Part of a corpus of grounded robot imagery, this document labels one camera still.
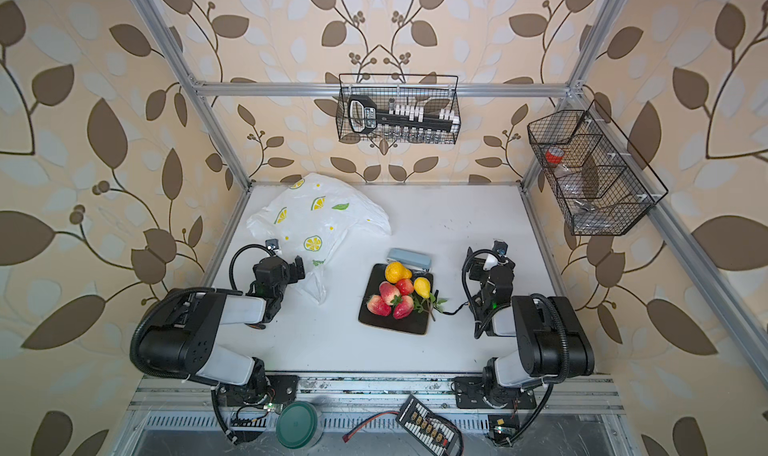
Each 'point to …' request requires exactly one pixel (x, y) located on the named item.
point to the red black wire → (346, 437)
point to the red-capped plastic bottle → (554, 156)
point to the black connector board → (428, 428)
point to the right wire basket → (604, 188)
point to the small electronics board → (503, 428)
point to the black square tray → (416, 322)
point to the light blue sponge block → (410, 258)
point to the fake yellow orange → (396, 271)
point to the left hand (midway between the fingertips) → (284, 257)
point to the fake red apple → (388, 292)
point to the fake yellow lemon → (422, 287)
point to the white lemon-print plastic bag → (313, 216)
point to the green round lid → (296, 424)
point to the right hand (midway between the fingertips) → (487, 254)
